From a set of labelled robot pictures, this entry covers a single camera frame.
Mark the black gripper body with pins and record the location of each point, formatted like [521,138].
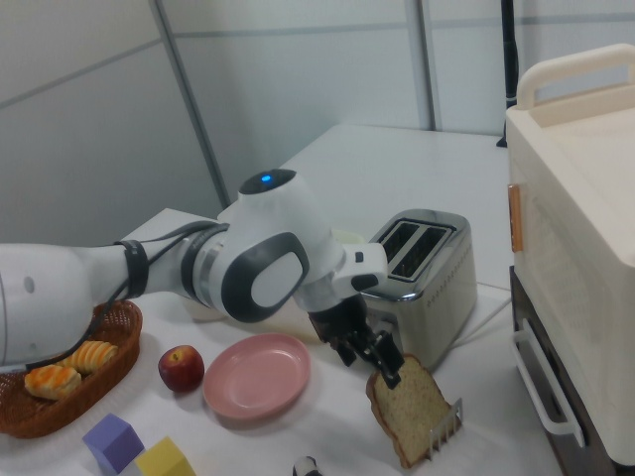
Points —
[340,317]

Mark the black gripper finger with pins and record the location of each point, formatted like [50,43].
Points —
[384,359]
[346,353]

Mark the brown bread slice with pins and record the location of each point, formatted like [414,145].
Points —
[414,421]

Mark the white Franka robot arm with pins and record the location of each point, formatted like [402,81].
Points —
[268,238]

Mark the cream and chrome toaster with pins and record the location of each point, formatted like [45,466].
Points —
[436,287]

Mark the silver metal toast rack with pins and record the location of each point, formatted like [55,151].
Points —
[446,429]

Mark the pink plate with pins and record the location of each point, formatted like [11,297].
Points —
[255,379]

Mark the black and white panda toy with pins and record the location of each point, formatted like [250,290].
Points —
[305,467]

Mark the dark brown drawer box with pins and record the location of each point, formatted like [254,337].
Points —
[533,307]

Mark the red apple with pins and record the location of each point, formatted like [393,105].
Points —
[181,368]

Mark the yellow cube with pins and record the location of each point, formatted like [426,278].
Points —
[164,461]

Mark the cream wooden cabinet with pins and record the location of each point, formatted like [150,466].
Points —
[580,238]

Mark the purple cube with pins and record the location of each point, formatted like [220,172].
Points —
[113,443]

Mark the ridged golden pastry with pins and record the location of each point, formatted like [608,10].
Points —
[91,354]

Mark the brown wicker basket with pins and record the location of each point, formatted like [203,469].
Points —
[74,406]

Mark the square glazed pastry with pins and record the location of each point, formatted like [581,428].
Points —
[52,383]

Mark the black stand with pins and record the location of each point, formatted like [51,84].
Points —
[508,54]

